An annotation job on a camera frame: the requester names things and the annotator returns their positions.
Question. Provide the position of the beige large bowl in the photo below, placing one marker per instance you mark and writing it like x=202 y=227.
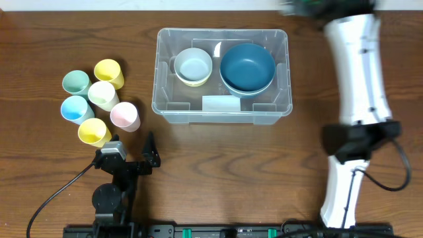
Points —
x=230 y=88

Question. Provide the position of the light grey small bowl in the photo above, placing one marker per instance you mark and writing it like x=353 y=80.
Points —
x=193 y=60

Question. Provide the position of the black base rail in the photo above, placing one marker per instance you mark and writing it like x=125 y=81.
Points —
x=288 y=229

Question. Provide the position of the yellow cup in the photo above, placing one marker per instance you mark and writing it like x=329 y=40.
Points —
x=94 y=132
x=110 y=71

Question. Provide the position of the yellow small bowl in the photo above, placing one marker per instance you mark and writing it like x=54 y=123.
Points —
x=194 y=83

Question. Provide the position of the yellow cup lower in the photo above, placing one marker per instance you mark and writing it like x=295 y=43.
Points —
x=94 y=132

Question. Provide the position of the clear plastic storage bin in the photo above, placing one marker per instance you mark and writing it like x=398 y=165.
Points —
x=181 y=104

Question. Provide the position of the yellow cup upper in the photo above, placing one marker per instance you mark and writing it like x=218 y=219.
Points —
x=110 y=71

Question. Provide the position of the green cup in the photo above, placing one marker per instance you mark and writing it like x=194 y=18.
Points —
x=77 y=82

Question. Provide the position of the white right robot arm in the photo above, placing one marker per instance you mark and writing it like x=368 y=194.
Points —
x=365 y=123

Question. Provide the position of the light blue cup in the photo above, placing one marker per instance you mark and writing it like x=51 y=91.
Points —
x=76 y=110

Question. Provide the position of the pink cup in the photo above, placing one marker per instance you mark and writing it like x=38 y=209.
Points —
x=125 y=116

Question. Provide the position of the cream cup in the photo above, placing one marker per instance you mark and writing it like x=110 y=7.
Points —
x=104 y=95

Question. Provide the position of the white small bowl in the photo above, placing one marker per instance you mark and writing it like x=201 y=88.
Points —
x=193 y=76

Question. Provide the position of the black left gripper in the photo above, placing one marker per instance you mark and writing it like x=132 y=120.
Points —
x=131 y=166

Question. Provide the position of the dark blue bowl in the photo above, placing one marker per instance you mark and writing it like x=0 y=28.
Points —
x=245 y=95
x=247 y=67

